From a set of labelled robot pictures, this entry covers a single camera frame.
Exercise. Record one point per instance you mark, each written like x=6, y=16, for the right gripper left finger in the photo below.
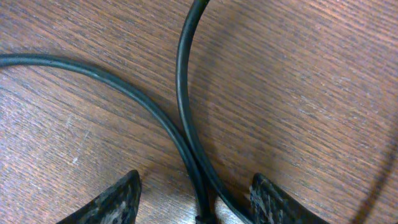
x=118, y=204

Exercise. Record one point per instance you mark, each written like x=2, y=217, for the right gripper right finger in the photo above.
x=272, y=205

